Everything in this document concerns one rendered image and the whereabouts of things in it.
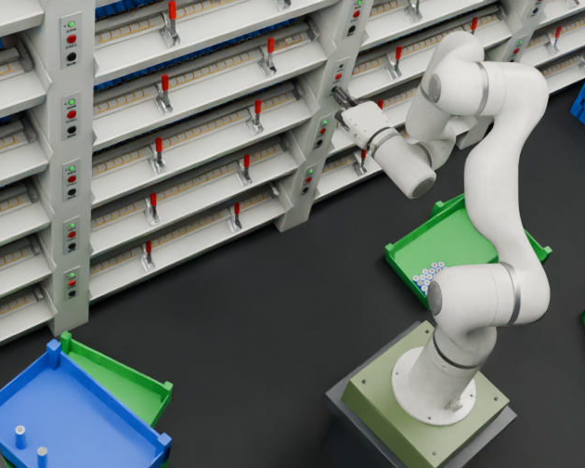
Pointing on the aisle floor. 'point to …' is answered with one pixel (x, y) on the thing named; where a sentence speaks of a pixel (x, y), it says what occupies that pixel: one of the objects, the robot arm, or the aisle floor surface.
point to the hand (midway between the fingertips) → (341, 97)
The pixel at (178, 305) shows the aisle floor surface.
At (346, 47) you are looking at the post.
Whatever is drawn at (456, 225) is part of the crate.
